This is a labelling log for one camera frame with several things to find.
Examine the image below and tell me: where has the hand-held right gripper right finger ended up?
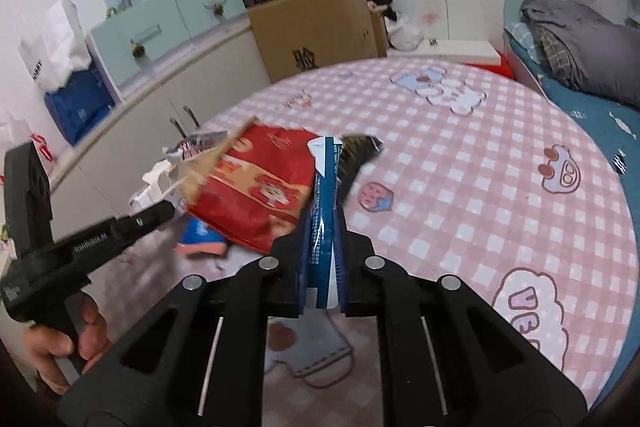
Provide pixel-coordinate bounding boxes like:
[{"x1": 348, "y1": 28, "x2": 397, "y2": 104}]
[{"x1": 332, "y1": 202, "x2": 588, "y2": 427}]

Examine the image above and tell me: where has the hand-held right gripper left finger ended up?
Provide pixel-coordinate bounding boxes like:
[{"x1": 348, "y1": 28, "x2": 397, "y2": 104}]
[{"x1": 57, "y1": 207, "x2": 313, "y2": 427}]

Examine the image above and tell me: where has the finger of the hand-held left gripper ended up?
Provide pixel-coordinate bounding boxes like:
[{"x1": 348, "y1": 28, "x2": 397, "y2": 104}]
[{"x1": 114, "y1": 199, "x2": 178, "y2": 240}]

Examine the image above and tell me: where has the blue orange snack packet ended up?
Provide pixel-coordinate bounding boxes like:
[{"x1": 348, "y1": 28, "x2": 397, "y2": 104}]
[{"x1": 177, "y1": 217, "x2": 233, "y2": 258}]

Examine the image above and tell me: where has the blue white wrapper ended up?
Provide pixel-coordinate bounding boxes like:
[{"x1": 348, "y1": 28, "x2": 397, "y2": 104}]
[{"x1": 306, "y1": 136, "x2": 346, "y2": 310}]

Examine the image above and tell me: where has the red snack bag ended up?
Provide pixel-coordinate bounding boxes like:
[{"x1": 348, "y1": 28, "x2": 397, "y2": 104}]
[{"x1": 187, "y1": 125, "x2": 321, "y2": 254}]

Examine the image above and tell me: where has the dark foil wrapper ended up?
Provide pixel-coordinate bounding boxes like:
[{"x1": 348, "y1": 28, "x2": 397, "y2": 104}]
[{"x1": 340, "y1": 133, "x2": 385, "y2": 202}]

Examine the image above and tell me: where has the person's left hand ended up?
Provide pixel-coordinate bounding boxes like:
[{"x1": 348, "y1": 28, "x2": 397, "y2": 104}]
[{"x1": 22, "y1": 294, "x2": 113, "y2": 395}]

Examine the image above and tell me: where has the white low cabinet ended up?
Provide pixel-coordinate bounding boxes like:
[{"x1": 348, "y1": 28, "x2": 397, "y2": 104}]
[{"x1": 47, "y1": 14, "x2": 273, "y2": 228}]

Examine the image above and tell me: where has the blue woven bag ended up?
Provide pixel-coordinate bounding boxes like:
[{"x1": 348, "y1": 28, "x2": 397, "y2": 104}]
[{"x1": 44, "y1": 67, "x2": 117, "y2": 145}]

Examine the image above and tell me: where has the white plastic bag red print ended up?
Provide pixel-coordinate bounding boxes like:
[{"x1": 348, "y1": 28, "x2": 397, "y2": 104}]
[{"x1": 0, "y1": 107, "x2": 55, "y2": 165}]

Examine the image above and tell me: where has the pink checked tablecloth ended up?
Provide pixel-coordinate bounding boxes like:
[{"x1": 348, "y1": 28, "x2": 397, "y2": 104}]
[{"x1": 87, "y1": 57, "x2": 635, "y2": 414}]

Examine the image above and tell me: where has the white paper bag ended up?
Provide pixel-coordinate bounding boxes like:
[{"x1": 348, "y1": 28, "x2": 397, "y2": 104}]
[{"x1": 17, "y1": 0, "x2": 93, "y2": 90}]

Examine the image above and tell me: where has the mint drawer cabinet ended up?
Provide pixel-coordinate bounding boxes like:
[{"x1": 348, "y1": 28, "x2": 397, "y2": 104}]
[{"x1": 87, "y1": 0, "x2": 248, "y2": 102}]

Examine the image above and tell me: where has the large cardboard box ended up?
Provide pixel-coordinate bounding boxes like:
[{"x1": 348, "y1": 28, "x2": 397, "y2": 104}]
[{"x1": 246, "y1": 0, "x2": 381, "y2": 84}]

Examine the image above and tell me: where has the small cardboard box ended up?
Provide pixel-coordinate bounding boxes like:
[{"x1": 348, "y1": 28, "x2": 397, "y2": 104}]
[{"x1": 367, "y1": 4, "x2": 391, "y2": 58}]

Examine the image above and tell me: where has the white board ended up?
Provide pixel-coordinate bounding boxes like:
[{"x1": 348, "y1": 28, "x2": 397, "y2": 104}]
[{"x1": 415, "y1": 39, "x2": 502, "y2": 65}]

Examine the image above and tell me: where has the crumpled white plastic bag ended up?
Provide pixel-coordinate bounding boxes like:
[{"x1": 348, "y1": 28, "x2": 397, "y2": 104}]
[{"x1": 385, "y1": 12, "x2": 426, "y2": 52}]

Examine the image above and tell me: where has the red stool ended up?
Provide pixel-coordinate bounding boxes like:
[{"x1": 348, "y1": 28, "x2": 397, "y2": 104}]
[{"x1": 465, "y1": 47, "x2": 516, "y2": 80}]

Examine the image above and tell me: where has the teal candy print bedsheet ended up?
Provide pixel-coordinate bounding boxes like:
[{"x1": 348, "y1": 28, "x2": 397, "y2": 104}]
[{"x1": 510, "y1": 37, "x2": 640, "y2": 188}]

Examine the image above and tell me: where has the blue checked pillow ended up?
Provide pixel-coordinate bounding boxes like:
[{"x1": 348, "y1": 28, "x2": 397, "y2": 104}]
[{"x1": 506, "y1": 22, "x2": 543, "y2": 58}]

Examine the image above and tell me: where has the grey duvet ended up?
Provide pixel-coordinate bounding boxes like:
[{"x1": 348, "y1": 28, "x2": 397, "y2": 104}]
[{"x1": 520, "y1": 0, "x2": 640, "y2": 105}]

